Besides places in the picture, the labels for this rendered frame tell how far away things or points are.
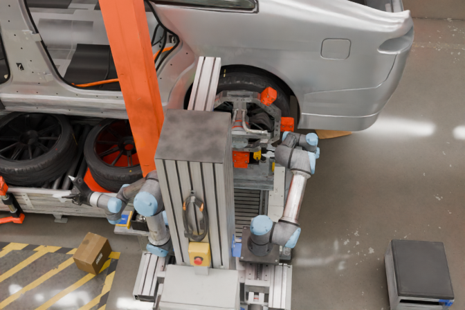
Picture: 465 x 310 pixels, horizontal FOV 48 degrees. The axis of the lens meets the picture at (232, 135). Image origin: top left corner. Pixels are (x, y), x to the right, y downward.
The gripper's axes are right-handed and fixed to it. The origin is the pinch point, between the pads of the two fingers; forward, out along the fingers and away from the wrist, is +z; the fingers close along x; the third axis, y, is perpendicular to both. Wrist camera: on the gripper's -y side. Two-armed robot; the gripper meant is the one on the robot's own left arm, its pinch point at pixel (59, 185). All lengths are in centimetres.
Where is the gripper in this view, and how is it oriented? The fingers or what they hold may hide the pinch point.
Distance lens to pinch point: 292.8
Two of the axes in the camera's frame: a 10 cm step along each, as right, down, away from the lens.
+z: -9.3, -2.5, 2.5
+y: -0.2, 7.5, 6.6
